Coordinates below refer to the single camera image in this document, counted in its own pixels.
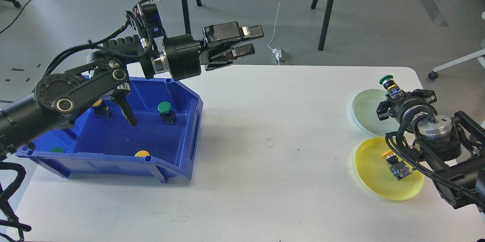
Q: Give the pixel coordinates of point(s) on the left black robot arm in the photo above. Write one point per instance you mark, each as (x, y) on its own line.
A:
(81, 75)

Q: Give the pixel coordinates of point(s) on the white floor power socket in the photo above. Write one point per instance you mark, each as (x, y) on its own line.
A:
(281, 57)

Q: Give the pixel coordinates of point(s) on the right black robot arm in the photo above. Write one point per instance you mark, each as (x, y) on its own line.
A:
(448, 150)

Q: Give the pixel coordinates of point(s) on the yellow plate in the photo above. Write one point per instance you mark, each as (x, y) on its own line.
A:
(374, 172)

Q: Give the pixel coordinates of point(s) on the light green plate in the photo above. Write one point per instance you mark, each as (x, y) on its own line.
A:
(364, 108)

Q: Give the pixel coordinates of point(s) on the green push button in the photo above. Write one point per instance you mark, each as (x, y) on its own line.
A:
(166, 113)
(393, 90)

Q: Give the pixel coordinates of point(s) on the blue plastic bin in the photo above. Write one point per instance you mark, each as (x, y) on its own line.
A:
(108, 146)

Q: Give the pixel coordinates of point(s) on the green push button corner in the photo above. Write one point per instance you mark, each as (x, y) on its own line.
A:
(57, 150)

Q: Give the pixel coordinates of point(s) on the yellow push button back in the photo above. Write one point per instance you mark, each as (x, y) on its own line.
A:
(101, 109)

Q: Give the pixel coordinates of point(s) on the yellow push button front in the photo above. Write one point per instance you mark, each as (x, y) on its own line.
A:
(142, 153)

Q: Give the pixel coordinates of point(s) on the yellow push button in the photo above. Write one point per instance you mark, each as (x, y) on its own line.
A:
(101, 109)
(142, 153)
(398, 168)

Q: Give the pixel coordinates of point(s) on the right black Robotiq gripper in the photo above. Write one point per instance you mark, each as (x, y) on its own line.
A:
(401, 108)

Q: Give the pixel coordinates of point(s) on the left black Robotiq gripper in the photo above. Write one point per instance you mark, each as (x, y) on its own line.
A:
(182, 56)

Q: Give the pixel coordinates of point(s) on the white chair base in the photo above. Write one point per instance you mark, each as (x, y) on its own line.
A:
(479, 56)

